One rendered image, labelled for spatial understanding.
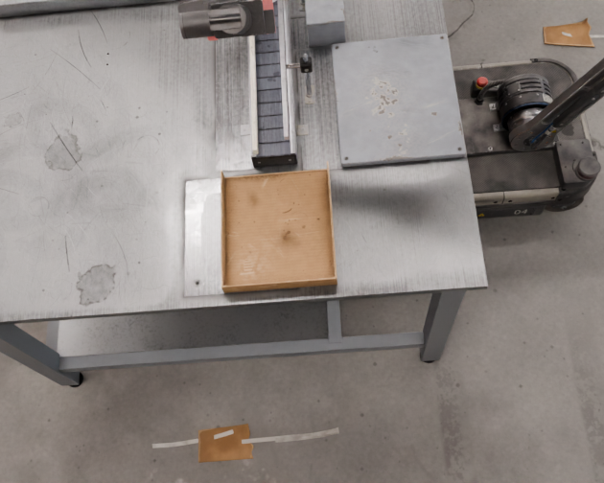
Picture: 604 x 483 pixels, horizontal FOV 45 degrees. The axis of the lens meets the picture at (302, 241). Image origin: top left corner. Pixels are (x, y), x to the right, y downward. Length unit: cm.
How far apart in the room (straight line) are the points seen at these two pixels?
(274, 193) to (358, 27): 53
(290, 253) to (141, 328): 81
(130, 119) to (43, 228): 36
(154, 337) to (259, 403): 41
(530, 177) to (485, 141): 19
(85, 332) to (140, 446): 42
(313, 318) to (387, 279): 65
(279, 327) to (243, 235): 61
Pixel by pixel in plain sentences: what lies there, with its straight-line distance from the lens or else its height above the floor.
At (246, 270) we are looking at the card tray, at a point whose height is 83.
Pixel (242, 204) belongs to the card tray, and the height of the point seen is 83.
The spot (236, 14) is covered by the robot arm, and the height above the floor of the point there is 133.
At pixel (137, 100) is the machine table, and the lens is 197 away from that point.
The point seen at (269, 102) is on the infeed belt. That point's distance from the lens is 183.
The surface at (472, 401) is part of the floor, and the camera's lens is 245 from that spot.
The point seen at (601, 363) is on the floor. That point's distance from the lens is 257.
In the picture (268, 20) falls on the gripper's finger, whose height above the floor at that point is 122.
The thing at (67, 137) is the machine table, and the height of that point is 83.
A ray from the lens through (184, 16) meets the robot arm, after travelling 142.
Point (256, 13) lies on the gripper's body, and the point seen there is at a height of 125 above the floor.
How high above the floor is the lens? 238
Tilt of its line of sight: 66 degrees down
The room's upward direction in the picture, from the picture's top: 11 degrees counter-clockwise
